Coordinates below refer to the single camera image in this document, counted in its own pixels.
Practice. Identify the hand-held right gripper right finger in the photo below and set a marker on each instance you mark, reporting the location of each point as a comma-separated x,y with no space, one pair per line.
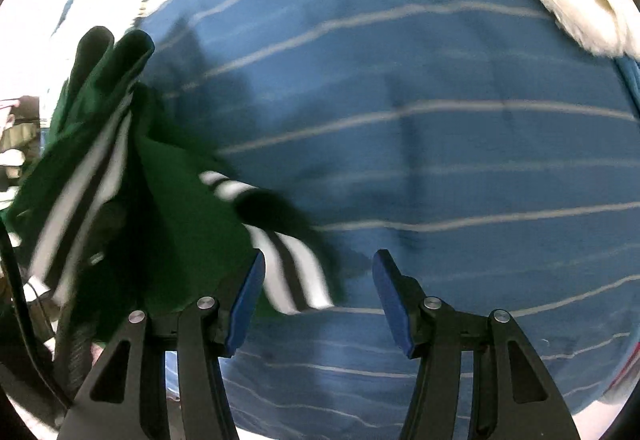
392,310

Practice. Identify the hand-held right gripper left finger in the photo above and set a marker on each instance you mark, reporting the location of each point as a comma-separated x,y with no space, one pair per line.
245,310

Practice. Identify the green and cream varsity jacket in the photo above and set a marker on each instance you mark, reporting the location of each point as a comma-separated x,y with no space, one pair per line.
175,180

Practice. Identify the row of hanging clothes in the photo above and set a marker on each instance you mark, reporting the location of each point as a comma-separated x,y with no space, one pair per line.
15,140

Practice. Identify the blue striped bed sheet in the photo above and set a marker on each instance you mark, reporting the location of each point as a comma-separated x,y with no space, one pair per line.
425,145

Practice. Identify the teal blanket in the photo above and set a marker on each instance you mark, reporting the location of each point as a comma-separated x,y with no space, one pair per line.
631,85

